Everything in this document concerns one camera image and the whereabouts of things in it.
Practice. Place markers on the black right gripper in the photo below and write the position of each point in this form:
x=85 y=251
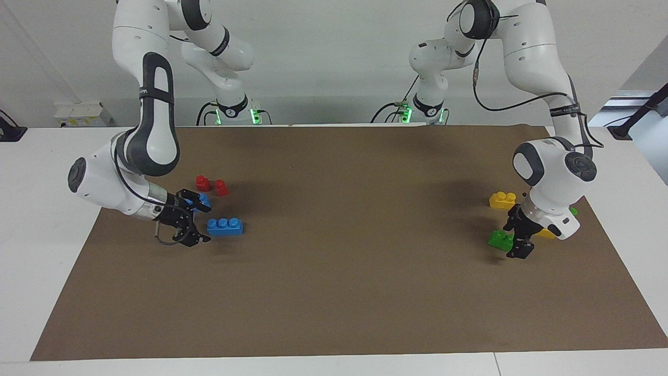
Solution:
x=175 y=218

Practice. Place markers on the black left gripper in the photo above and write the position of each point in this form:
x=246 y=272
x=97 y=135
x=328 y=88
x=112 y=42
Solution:
x=524 y=225

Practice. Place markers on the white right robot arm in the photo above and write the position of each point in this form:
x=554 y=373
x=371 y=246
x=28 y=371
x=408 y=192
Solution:
x=151 y=130

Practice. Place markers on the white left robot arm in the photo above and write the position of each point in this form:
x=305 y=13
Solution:
x=543 y=52

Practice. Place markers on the yellow two-stud toy brick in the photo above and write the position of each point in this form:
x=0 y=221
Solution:
x=502 y=200
x=545 y=233

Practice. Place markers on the red one-stud toy brick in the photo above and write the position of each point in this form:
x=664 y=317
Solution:
x=222 y=188
x=202 y=184

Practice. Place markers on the brown table mat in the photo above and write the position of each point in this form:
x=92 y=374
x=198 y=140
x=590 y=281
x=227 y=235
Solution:
x=334 y=292

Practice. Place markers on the black stand pole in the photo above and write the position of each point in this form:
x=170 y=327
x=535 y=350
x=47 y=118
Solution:
x=639 y=110

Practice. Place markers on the black device on table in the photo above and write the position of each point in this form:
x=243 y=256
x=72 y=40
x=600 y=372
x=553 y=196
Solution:
x=10 y=130

